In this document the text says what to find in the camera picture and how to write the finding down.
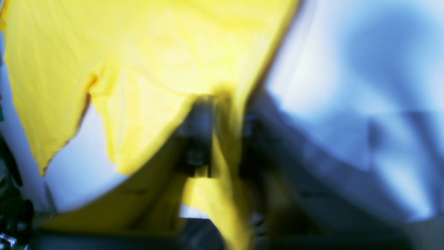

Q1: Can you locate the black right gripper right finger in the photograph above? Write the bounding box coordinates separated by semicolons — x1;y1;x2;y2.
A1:
239;94;332;243

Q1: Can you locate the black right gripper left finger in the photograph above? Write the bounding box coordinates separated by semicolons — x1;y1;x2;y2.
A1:
132;95;214;234

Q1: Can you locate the yellow T-shirt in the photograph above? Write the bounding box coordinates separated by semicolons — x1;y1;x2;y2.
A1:
1;0;299;250

